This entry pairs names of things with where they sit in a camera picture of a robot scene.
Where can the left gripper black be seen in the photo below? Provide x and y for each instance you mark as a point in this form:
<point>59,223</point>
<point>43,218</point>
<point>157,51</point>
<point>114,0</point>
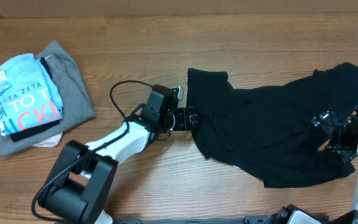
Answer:
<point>183,122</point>

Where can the light blue printed t-shirt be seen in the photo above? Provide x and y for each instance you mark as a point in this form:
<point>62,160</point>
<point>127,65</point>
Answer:
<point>28,96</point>

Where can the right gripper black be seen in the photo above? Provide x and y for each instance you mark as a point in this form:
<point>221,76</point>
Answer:
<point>335,118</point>

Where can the grey folded garment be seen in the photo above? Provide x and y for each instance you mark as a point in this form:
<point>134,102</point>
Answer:
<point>77,107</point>

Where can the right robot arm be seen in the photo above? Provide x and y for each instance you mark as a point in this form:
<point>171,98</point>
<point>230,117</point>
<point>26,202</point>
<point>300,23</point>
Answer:
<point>308,163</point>

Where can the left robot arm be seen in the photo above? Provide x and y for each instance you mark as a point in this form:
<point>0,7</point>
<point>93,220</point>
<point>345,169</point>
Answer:
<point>78,185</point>

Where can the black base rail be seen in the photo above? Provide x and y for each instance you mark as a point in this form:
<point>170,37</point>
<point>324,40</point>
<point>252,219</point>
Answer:
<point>253,219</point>

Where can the black t-shirt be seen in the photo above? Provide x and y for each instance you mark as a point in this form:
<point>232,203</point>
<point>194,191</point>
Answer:
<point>267,131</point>

